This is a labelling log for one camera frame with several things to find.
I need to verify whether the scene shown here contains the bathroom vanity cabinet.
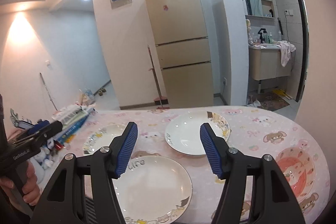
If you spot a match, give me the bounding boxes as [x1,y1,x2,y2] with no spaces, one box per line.
[249,44,291,81]

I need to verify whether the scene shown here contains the bathroom floor mat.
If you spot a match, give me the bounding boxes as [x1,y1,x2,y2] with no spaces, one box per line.
[257,92,289,111]

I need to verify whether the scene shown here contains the white life plate front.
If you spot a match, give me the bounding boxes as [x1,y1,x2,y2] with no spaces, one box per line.
[113,155,193,223]

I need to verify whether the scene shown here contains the white cartoon plate back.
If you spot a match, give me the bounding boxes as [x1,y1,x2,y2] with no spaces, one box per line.
[165,110,231,156]

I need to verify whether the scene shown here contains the person's left hand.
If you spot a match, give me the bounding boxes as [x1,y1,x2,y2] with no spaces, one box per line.
[0,160,42,207]

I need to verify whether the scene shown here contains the white cartoon plate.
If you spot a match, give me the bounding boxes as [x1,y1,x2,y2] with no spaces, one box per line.
[83,123,126,155]
[165,110,231,156]

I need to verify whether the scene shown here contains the white mop stick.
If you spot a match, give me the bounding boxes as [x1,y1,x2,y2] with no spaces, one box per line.
[39,72,58,111]

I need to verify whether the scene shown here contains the pink white towel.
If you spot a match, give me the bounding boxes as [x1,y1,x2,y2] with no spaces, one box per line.
[277,40,296,67]

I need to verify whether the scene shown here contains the pink strawberry bowl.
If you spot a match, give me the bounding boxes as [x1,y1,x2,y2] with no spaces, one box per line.
[276,147,315,202]

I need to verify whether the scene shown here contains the pink cartoon tablecloth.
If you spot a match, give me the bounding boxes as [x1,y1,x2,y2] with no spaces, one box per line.
[39,105,332,224]

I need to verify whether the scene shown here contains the black sliding door frame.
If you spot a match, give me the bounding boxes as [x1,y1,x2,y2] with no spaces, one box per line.
[295,0,309,102]

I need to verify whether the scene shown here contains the stack of books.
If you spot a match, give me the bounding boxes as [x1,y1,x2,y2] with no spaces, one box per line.
[51,104,96,144]

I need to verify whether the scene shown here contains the beige three-door refrigerator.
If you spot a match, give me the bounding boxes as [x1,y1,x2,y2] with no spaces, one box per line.
[145,0,214,108]

